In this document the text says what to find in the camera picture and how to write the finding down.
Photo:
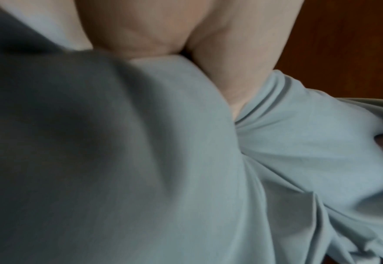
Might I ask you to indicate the person's left hand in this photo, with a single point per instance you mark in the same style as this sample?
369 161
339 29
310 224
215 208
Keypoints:
165 23

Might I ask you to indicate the grey-blue cloth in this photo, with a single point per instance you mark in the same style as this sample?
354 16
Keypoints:
145 159

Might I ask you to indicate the brown wooden furniture panel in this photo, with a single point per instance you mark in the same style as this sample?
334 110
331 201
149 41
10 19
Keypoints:
341 38

